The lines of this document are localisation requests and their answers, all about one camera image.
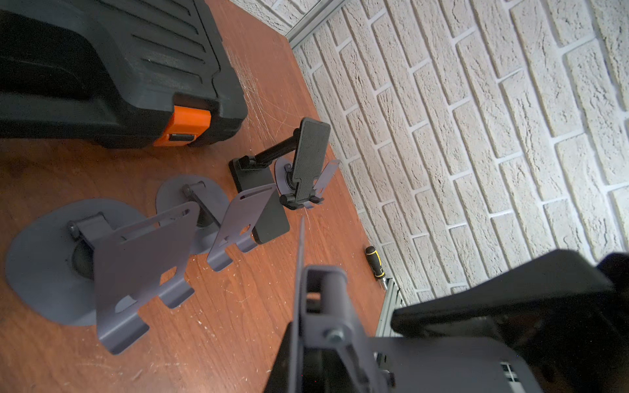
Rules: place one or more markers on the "yellow black screwdriver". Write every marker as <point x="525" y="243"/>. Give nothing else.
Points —
<point x="375" y="262"/>

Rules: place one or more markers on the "right corner aluminium profile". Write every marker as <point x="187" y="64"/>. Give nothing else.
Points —
<point x="321" y="12"/>

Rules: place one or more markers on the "purple-grey phone stand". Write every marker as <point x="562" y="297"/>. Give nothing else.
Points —
<point x="222" y="222"/>

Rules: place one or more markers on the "black plastic tool case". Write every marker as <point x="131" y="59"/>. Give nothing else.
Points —
<point x="123" y="74"/>

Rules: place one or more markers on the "black phone stand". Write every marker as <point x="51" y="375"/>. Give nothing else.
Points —
<point x="296" y="166"/>

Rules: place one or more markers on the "aluminium front rail frame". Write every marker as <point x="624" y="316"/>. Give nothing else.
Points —
<point x="393" y="300"/>

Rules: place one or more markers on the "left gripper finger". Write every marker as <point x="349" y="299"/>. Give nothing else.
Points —
<point x="318" y="370"/>

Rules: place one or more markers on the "grey phone stand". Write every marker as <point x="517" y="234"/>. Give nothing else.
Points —
<point x="97" y="262"/>
<point x="324" y="318"/>
<point x="283" y="167"/>

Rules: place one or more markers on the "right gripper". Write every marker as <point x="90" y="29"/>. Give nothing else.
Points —
<point x="566" y="318"/>

